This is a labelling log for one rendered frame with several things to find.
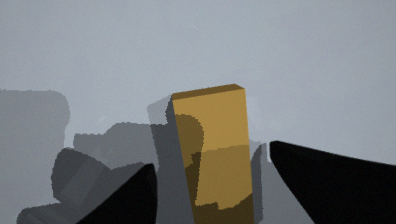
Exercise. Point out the tan bar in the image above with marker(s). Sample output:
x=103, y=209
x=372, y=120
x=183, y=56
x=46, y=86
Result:
x=213, y=132

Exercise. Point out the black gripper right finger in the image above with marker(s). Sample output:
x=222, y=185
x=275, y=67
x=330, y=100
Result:
x=335, y=189

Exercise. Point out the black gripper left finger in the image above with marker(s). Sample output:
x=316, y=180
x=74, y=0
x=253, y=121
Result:
x=135, y=202

